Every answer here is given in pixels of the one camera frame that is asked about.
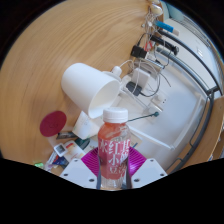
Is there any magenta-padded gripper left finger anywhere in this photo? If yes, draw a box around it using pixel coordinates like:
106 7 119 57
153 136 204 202
59 147 102 190

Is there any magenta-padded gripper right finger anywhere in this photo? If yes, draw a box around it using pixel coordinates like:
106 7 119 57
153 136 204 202
125 147 169 190

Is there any clear pink-labelled drink bottle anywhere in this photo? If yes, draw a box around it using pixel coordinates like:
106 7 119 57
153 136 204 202
97 106 132 190

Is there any flat round red coaster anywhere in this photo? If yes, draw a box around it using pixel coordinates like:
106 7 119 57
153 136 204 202
39 110 68 138

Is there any white cup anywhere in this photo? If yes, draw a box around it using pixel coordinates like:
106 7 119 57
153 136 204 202
60 62 121 120

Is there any white charger block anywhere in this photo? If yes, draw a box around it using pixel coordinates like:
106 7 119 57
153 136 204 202
130 67 151 90

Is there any black plug adapter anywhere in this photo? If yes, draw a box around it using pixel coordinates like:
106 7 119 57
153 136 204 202
130 44 148 59

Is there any small blue bottle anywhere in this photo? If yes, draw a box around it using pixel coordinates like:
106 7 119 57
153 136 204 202
153 19 180 36

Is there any small white round object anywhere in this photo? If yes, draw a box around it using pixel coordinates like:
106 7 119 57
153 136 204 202
149 4 164 16

